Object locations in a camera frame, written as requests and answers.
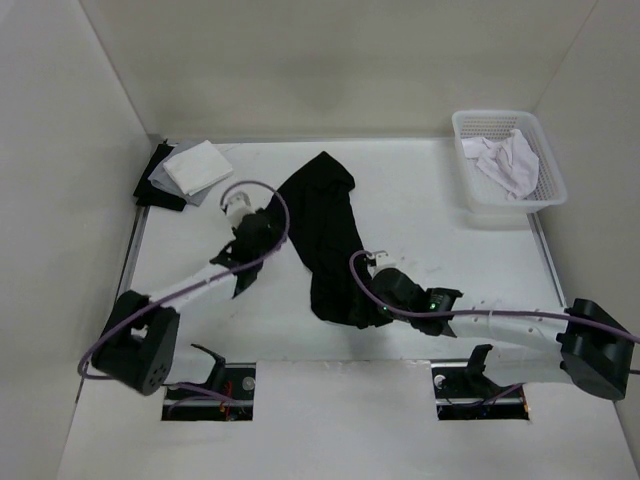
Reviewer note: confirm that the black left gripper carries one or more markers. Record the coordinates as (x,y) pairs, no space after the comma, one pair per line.
(275,235)

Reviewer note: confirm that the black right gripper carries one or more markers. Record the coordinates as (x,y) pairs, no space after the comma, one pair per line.
(382,319)

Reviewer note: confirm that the black tank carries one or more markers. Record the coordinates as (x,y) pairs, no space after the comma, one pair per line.
(324,233)
(147,195)

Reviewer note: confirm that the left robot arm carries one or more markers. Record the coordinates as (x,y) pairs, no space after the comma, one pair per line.
(138,343)

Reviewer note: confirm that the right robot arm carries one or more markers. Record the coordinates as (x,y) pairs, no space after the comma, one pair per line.
(582,345)

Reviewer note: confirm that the folded white tank top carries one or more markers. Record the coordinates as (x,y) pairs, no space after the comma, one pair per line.
(197,168)

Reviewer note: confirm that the folded grey tank top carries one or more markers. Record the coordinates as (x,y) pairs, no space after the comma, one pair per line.
(160,179)

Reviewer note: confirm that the folded black tank top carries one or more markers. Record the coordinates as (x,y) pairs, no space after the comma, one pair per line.
(147,195)

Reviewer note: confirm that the crumpled white tank top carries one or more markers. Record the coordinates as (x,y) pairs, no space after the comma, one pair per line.
(511,163)

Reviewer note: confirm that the white plastic mesh basket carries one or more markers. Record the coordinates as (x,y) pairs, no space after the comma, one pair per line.
(484,196)

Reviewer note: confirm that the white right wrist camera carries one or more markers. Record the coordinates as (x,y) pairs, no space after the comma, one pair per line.
(378,261)

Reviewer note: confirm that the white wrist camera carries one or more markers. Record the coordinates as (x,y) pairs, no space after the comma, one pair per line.
(378,261)
(236,207)

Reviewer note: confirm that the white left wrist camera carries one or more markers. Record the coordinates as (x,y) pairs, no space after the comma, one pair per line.
(236,207)

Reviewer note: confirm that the left metal table rail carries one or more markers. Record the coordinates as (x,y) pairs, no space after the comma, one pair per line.
(138,226)

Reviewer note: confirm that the metal table rail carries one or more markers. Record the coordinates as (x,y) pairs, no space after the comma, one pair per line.
(545,253)
(138,226)

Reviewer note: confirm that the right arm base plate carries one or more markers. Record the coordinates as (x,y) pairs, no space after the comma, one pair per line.
(463,396)

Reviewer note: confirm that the right metal table rail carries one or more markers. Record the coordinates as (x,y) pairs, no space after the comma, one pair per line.
(545,253)

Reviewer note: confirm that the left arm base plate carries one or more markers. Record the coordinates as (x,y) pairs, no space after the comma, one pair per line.
(226,396)

